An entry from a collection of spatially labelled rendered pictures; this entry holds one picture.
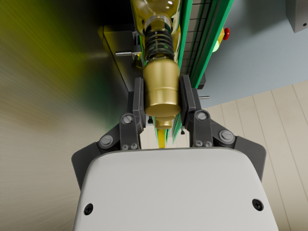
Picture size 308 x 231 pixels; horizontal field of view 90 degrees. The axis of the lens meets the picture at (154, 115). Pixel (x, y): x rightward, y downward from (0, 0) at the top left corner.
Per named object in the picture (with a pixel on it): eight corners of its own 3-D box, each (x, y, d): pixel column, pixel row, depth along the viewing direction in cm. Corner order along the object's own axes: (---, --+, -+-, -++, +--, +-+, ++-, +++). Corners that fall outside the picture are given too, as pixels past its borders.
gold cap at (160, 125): (171, 110, 34) (172, 129, 32) (155, 111, 34) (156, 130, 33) (170, 103, 31) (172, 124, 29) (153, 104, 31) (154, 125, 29)
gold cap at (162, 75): (140, 59, 14) (140, 104, 12) (181, 56, 14) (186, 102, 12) (145, 80, 17) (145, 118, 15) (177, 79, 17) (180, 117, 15)
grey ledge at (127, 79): (105, 8, 46) (102, 37, 42) (134, 6, 45) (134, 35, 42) (143, 116, 135) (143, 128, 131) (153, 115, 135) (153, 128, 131)
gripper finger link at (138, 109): (107, 160, 13) (117, 100, 17) (145, 159, 13) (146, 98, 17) (92, 144, 10) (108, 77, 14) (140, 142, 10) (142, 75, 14)
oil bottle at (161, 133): (157, 125, 131) (158, 160, 121) (163, 125, 131) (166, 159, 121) (157, 127, 136) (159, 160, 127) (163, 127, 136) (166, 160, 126)
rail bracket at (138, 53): (115, 24, 41) (112, 66, 36) (140, 22, 40) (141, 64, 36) (119, 36, 44) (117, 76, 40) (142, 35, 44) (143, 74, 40)
